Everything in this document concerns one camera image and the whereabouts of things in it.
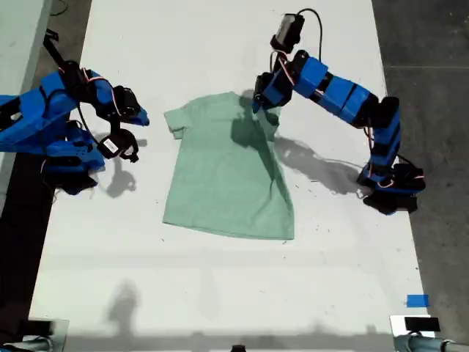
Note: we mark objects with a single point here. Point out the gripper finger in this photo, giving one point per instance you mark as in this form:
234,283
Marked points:
142,119
122,121
256,104
266,108

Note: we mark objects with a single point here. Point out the pale green t-shirt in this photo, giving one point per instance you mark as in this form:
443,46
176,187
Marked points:
220,176

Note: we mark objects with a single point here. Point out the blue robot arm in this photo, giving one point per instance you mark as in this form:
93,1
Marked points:
36,117
344,95

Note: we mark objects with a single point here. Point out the black bar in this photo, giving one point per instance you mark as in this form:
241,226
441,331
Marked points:
55,51

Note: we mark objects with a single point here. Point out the pale side table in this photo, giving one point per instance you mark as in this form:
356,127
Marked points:
18,36

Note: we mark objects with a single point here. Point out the grey plate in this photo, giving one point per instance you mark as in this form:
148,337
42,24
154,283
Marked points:
60,328

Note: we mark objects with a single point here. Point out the small black box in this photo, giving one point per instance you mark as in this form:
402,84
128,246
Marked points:
36,327
421,324

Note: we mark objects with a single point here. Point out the small black knob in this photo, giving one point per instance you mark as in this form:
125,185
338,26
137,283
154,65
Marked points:
238,348

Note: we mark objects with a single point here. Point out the grey pipe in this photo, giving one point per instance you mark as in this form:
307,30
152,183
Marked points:
428,344
25,345

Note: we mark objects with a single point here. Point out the blue tape strip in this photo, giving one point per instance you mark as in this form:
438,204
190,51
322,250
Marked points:
417,300

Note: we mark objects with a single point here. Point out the white plate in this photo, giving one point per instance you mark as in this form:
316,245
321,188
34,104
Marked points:
397,324

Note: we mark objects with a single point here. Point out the gripper camera stalk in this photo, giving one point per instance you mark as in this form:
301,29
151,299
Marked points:
279,55
115,126

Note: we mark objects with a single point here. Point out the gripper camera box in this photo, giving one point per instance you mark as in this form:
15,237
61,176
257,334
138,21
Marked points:
287,29
113,144

